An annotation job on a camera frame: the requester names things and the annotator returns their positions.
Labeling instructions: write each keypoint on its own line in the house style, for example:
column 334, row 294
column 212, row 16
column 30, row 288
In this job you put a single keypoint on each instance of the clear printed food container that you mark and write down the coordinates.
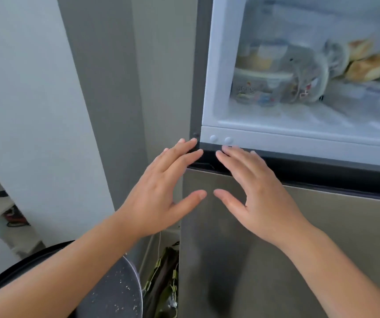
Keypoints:
column 259, row 87

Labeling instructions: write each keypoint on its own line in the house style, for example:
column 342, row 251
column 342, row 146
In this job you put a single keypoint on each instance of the person's left thumb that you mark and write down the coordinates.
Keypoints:
column 190, row 203

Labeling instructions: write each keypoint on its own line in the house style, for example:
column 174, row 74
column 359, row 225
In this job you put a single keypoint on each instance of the person's right middle finger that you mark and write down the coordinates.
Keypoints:
column 241, row 162

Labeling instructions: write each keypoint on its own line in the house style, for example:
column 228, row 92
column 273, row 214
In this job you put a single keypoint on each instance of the bagged bread roll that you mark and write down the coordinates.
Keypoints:
column 370, row 67
column 360, row 49

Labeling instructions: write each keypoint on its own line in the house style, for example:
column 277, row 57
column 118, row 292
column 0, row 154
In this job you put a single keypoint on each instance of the grey refrigerator door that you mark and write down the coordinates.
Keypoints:
column 342, row 235

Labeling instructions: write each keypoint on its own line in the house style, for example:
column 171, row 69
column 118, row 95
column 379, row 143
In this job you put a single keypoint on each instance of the white round fridge cap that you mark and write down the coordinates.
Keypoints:
column 213, row 139
column 228, row 140

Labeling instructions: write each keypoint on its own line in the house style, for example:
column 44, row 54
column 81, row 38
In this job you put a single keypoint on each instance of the person's left middle finger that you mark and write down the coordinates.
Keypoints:
column 181, row 152

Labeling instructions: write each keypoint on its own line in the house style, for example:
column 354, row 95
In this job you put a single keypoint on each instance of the crumpled clear plastic bag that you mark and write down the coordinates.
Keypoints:
column 309, row 72

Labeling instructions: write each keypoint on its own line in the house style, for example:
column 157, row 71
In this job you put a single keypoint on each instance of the clear food container yellow content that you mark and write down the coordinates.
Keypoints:
column 259, row 59

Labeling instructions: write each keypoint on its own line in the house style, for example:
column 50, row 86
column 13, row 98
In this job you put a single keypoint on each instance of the person's right forearm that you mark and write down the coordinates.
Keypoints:
column 335, row 278

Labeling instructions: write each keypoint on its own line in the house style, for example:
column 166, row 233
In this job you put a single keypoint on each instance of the grey speckled pan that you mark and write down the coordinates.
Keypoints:
column 117, row 291

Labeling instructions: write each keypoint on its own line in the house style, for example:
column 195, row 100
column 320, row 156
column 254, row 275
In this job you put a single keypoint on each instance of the person's right little finger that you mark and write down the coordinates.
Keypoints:
column 263, row 165

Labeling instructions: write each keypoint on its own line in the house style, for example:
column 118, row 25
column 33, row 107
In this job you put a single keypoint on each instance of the red and black tool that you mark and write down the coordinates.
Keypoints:
column 16, row 217

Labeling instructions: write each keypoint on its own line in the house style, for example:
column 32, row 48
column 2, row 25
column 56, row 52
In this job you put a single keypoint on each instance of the person's left hand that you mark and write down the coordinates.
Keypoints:
column 156, row 198

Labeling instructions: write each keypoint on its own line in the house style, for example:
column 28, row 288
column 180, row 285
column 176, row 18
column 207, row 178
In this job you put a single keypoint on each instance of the person's right thumb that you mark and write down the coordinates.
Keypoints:
column 229, row 203

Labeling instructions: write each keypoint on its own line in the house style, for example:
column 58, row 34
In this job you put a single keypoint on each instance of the person's right hand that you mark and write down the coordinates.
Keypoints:
column 269, row 208

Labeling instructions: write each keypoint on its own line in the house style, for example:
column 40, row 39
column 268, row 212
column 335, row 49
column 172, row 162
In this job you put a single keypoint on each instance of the person's left little finger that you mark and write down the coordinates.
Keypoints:
column 160, row 157

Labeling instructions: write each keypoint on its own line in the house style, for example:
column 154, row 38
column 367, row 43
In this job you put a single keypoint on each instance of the grey refrigerator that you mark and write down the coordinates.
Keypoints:
column 309, row 135

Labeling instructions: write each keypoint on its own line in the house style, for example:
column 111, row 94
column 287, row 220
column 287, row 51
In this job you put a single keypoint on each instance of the brown bag with brass clasps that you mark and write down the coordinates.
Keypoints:
column 161, row 284

